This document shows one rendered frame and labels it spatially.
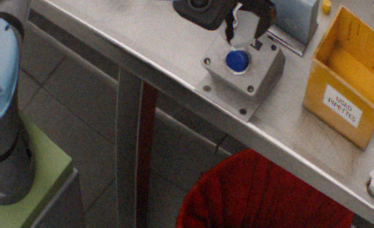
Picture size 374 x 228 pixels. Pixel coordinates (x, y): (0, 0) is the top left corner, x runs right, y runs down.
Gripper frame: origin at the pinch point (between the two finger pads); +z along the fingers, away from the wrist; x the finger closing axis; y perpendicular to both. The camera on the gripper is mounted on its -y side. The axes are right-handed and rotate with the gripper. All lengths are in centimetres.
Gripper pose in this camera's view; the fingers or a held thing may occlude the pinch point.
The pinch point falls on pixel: (229, 42)
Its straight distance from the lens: 107.8
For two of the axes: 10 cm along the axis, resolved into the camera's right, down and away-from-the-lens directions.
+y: 5.9, -6.4, 5.0
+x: -8.0, -5.3, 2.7
